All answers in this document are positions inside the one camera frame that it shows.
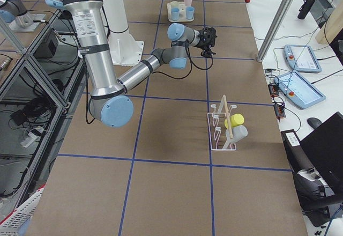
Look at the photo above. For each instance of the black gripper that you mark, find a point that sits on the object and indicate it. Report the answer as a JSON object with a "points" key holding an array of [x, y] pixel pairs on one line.
{"points": [[205, 47]]}

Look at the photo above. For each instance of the pink plastic cup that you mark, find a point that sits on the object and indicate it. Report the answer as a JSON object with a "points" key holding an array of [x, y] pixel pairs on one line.
{"points": [[188, 0]]}

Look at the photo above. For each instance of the yellow plastic cup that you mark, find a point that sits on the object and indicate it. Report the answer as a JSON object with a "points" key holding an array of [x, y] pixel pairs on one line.
{"points": [[236, 120]]}

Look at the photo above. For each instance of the grey plastic cup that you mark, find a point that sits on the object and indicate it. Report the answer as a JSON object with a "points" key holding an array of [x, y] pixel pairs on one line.
{"points": [[239, 132]]}

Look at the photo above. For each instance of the pale green plastic cup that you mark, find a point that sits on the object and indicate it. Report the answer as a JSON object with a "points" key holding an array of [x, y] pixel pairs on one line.
{"points": [[174, 4]]}

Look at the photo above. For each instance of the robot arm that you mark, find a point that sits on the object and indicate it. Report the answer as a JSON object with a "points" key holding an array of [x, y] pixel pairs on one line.
{"points": [[102, 30]]}

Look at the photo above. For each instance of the blue plastic cup far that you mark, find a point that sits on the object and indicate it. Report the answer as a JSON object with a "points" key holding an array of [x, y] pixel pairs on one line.
{"points": [[189, 12]]}

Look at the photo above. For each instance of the blue plastic cup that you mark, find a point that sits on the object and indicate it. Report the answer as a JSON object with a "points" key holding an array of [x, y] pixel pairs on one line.
{"points": [[175, 13], [189, 12]]}

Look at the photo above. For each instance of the blue plastic cup near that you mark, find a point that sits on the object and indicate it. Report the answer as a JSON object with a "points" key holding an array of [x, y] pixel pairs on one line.
{"points": [[175, 13]]}

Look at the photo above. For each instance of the cream plastic tray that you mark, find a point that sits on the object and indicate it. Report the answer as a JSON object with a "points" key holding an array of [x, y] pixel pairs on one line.
{"points": [[182, 17]]}

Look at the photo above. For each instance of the far teach pendant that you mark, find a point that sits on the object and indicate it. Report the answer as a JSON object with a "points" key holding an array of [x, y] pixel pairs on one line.
{"points": [[302, 58]]}

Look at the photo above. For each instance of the teach pendant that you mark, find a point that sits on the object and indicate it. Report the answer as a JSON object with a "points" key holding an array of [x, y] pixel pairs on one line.
{"points": [[298, 90], [302, 58]]}

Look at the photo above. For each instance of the near teach pendant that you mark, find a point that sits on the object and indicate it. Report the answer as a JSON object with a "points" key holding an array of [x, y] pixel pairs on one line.
{"points": [[298, 90]]}

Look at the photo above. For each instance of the black bottle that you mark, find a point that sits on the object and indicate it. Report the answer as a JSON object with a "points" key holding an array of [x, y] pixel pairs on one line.
{"points": [[305, 9]]}

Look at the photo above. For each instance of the black computer mouse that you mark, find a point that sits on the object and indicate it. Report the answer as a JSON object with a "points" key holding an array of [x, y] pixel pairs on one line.
{"points": [[314, 122]]}

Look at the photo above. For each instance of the black laptop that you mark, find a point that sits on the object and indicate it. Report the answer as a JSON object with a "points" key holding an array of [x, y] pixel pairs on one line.
{"points": [[323, 147]]}

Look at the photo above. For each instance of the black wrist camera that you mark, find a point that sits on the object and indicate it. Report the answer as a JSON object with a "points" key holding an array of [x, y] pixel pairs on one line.
{"points": [[208, 34]]}

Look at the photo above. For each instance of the white wire cup rack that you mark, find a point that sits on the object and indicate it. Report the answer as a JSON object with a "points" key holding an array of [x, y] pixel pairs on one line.
{"points": [[219, 126]]}

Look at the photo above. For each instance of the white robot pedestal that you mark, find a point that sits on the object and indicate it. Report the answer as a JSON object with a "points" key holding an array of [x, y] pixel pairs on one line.
{"points": [[124, 49]]}

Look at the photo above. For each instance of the aluminium frame post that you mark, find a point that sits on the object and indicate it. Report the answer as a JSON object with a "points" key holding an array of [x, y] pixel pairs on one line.
{"points": [[278, 18]]}

